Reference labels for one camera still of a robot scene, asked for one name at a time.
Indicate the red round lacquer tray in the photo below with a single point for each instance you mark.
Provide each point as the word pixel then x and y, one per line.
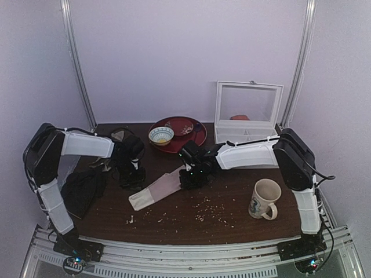
pixel 177 142

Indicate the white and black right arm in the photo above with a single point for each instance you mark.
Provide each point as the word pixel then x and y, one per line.
pixel 286 151

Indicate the right aluminium frame post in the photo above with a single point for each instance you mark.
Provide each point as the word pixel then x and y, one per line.
pixel 304 52

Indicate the red object behind box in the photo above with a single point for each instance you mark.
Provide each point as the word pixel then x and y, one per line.
pixel 239 117

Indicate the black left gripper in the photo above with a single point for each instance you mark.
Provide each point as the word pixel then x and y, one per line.
pixel 132 178

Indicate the aluminium frame post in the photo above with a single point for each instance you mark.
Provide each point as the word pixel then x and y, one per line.
pixel 304 52
pixel 73 50

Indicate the white compartment box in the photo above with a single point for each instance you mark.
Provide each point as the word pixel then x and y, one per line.
pixel 260 102

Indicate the left aluminium frame post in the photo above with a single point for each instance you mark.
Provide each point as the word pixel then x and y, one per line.
pixel 73 50

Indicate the aluminium front rail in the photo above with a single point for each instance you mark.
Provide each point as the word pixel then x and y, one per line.
pixel 254 259

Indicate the small red floral dish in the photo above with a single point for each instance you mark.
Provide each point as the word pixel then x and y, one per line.
pixel 180 127

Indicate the beige mug with blue design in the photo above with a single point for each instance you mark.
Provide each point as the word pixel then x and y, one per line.
pixel 265 194

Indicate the black striped garment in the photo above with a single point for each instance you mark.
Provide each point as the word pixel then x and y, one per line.
pixel 81 189

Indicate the beige crumpled cloth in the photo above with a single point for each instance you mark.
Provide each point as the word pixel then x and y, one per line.
pixel 120 134

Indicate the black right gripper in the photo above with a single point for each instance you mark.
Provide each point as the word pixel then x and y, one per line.
pixel 191 179

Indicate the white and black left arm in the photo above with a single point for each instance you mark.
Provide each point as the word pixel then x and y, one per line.
pixel 60 202

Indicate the yellow and blue patterned bowl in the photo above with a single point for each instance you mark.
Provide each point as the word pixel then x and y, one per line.
pixel 161 136

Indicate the purple spoon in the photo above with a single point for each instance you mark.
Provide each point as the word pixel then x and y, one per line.
pixel 196 130

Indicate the pink and cream underwear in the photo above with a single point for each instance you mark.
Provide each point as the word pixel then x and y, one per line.
pixel 164 186

